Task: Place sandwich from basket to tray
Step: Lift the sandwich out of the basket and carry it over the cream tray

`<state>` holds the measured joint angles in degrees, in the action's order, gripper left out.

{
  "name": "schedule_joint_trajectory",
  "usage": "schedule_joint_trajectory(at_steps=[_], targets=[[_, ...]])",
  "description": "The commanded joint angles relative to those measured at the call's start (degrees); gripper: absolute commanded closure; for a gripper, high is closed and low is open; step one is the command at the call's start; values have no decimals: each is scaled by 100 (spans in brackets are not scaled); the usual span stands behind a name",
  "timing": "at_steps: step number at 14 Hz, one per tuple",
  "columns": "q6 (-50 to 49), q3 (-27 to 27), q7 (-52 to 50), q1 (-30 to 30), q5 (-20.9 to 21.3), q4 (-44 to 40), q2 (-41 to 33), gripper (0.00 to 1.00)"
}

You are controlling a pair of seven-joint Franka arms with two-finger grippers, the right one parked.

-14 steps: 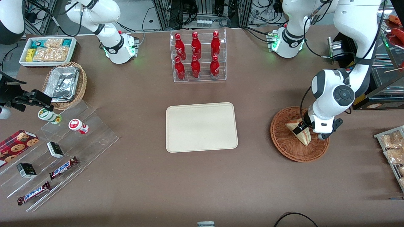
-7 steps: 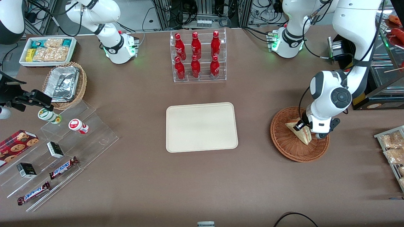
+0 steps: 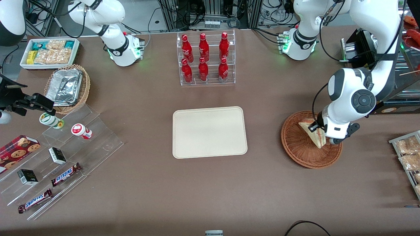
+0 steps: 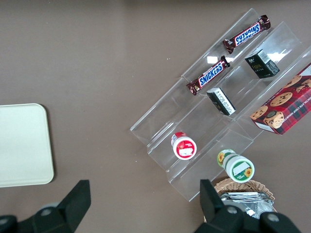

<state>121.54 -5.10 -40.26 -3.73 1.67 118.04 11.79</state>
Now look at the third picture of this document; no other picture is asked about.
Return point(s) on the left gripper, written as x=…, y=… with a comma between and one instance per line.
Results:
x=318, y=126

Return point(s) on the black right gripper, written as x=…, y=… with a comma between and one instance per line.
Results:
x=13, y=103

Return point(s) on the triangle sandwich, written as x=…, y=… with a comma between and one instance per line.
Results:
x=315, y=140

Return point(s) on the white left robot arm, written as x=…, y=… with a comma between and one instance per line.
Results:
x=361, y=95

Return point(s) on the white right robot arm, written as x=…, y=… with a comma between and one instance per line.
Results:
x=115, y=49

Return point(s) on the aluminium foil tray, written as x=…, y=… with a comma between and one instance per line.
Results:
x=64, y=87

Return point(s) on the round brown wicker basket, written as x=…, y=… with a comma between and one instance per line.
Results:
x=295, y=147

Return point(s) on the light tan wicker basket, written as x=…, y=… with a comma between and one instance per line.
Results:
x=84, y=88

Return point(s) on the beige rectangular tray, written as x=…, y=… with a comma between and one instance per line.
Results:
x=210, y=132

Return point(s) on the green white yogurt bottle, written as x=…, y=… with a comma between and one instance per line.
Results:
x=51, y=120

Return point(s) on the white snack bin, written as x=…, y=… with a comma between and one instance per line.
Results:
x=24, y=64

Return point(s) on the yellow snack packet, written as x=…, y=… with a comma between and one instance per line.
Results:
x=30, y=57

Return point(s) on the clear bag of crackers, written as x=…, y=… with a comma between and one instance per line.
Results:
x=52, y=56
x=55, y=44

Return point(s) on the red white yogurt bottle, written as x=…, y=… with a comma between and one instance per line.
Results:
x=80, y=130

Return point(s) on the teal snack packet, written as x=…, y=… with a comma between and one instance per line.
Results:
x=37, y=46
x=69, y=44

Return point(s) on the red cookie box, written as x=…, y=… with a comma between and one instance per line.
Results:
x=16, y=152

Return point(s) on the small black box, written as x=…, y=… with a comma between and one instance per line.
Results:
x=57, y=155
x=28, y=177

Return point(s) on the clear acrylic stepped shelf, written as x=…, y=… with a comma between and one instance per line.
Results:
x=98, y=144

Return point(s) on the Snickers chocolate bar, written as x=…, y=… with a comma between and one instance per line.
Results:
x=34, y=201
x=65, y=174

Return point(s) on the clear bag of pastry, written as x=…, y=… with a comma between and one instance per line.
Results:
x=410, y=162
x=408, y=146

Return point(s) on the black machine with yellow panel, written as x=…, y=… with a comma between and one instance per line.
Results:
x=361, y=42

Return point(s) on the red cola bottle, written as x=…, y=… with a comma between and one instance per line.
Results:
x=224, y=46
x=203, y=70
x=223, y=69
x=203, y=47
x=187, y=72
x=186, y=47

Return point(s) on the clear acrylic bottle rack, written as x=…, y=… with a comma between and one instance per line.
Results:
x=213, y=78

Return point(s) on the red orange food item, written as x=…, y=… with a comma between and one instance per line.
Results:
x=414, y=34

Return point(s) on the small grey object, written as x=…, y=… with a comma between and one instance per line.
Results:
x=214, y=233

